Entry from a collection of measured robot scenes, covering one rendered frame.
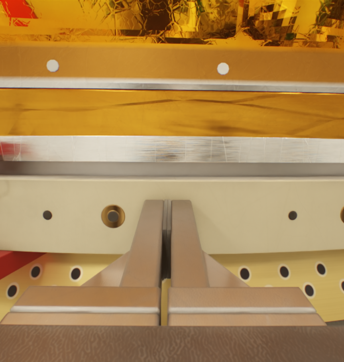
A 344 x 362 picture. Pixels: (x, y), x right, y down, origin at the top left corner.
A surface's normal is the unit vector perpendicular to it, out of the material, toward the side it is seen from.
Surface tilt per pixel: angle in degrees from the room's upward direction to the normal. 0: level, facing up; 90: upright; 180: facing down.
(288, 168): 90
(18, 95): 90
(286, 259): 62
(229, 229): 90
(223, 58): 91
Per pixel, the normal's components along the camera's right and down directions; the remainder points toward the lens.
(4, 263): 0.99, 0.02
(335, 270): 0.15, -0.39
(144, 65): 0.04, 0.10
